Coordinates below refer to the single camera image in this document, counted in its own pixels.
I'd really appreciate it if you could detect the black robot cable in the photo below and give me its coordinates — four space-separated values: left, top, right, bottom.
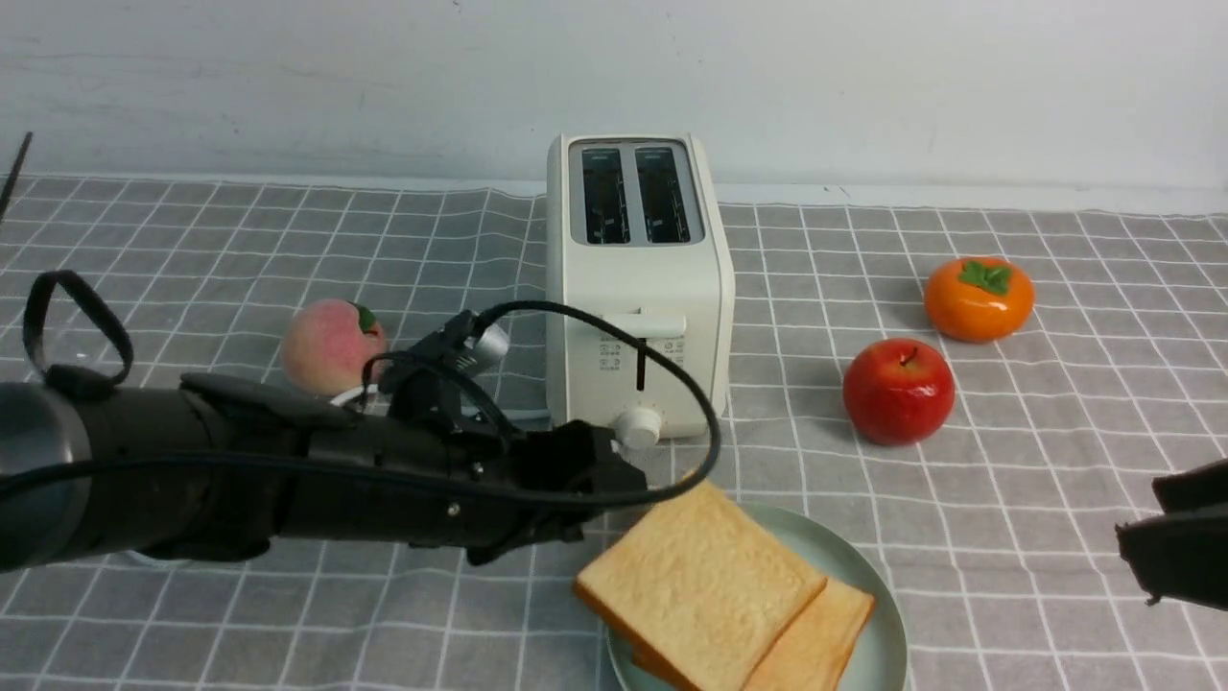
0 271 722 511

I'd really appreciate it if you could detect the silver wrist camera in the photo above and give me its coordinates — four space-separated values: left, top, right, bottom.
413 311 508 379

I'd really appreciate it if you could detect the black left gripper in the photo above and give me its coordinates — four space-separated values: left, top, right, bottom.
465 421 648 567

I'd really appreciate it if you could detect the pink peach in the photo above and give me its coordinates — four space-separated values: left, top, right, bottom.
280 298 388 396

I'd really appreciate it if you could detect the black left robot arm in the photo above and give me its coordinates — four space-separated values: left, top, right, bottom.
2 372 648 569

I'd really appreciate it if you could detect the orange persimmon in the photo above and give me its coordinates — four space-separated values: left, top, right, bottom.
923 255 1035 342

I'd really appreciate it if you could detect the red apple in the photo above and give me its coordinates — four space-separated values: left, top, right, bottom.
842 338 957 446

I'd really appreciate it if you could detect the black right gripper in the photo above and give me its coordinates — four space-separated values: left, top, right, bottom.
1115 459 1227 611

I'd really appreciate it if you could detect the toast slice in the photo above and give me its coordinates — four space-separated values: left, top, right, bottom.
575 482 826 690
743 578 876 691

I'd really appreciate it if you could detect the light green plate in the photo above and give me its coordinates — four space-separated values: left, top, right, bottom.
600 504 907 690

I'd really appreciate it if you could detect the grey checked tablecloth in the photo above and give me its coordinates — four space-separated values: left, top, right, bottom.
1 176 1226 690

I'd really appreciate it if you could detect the white two-slot toaster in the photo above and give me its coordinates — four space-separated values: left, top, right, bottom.
545 135 736 449

